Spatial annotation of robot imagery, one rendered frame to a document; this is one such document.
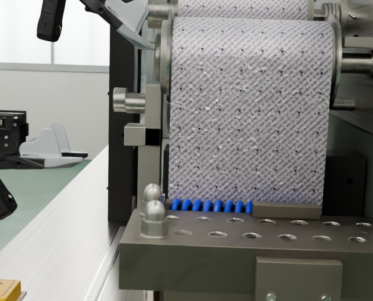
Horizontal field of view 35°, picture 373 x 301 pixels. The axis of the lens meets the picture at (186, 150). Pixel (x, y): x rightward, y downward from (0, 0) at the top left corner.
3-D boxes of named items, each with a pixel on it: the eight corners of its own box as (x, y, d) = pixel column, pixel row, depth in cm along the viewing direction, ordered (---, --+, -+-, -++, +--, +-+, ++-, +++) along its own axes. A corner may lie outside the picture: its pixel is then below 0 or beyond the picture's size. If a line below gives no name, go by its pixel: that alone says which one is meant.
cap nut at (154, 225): (141, 230, 77) (141, 196, 76) (170, 231, 77) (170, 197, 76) (138, 239, 73) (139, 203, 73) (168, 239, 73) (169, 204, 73)
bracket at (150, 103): (122, 255, 105) (125, 82, 101) (159, 257, 105) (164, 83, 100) (119, 266, 101) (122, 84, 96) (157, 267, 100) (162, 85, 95)
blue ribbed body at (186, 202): (170, 217, 91) (171, 194, 91) (311, 222, 91) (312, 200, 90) (169, 223, 88) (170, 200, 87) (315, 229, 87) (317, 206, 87)
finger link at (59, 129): (88, 125, 92) (26, 123, 90) (88, 163, 93) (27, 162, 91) (88, 122, 95) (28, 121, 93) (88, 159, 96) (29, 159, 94)
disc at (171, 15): (171, 71, 104) (171, -7, 95) (174, 72, 104) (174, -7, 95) (165, 123, 93) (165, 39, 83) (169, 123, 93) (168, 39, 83)
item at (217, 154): (167, 227, 92) (170, 108, 89) (319, 233, 92) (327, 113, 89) (167, 228, 92) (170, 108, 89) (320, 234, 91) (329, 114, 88)
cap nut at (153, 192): (140, 210, 86) (141, 180, 86) (166, 211, 86) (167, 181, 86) (138, 217, 83) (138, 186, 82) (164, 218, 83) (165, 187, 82)
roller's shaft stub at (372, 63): (327, 76, 96) (329, 48, 95) (370, 77, 96) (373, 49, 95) (333, 77, 91) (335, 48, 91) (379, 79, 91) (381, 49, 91)
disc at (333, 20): (314, 77, 104) (328, -3, 94) (317, 77, 104) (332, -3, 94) (326, 128, 92) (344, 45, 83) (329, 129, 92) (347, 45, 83)
